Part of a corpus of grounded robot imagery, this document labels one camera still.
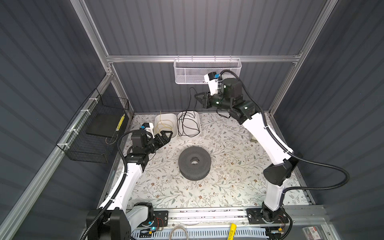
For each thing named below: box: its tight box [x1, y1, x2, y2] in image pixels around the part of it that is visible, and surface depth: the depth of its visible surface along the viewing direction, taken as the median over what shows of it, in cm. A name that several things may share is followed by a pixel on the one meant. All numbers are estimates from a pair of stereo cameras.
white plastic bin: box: [177, 110, 201, 138], surface depth 111 cm
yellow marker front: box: [227, 223, 237, 240], surface depth 70 cm
